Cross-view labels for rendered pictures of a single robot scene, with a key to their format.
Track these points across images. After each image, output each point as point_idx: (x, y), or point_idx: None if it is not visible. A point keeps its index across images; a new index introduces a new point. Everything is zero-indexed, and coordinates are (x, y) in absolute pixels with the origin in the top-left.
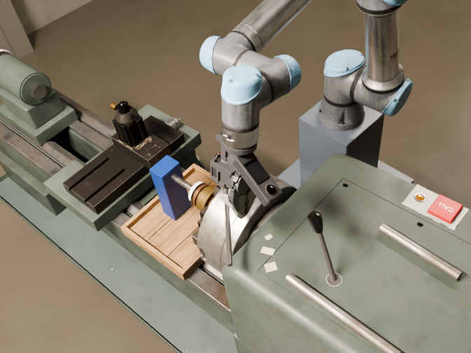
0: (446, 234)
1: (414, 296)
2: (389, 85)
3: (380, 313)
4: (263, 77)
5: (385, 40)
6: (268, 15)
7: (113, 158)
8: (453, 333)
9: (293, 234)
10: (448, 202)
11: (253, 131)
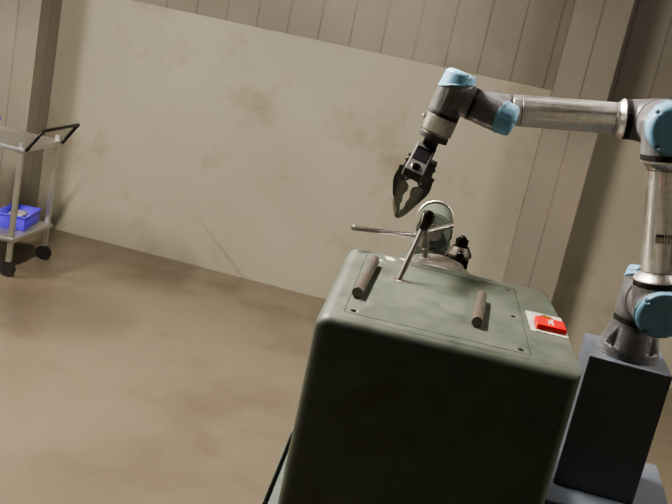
0: (520, 326)
1: (428, 308)
2: (648, 279)
3: (391, 294)
4: (476, 89)
5: (653, 205)
6: (544, 99)
7: None
8: (413, 320)
9: (421, 268)
10: (559, 324)
11: (439, 118)
